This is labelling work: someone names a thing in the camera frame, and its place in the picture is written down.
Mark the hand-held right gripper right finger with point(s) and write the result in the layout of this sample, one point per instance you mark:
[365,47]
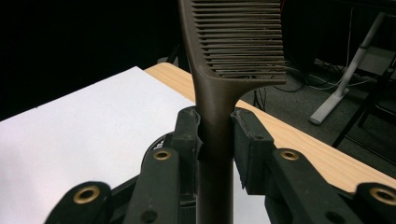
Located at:
[253,149]

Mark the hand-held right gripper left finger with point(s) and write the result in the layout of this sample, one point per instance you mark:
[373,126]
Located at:
[188,133]

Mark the dark brown comb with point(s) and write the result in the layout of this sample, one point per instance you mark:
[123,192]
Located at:
[214,93]

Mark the wooden table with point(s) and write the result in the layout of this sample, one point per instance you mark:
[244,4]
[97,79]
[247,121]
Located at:
[311,149]

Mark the white desk leg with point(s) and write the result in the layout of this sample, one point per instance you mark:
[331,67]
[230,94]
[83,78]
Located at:
[342,90]

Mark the white paper sheet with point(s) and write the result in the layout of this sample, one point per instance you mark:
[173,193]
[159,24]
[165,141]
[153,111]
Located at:
[77,124]

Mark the black chair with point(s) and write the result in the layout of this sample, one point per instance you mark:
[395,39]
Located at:
[361,113]

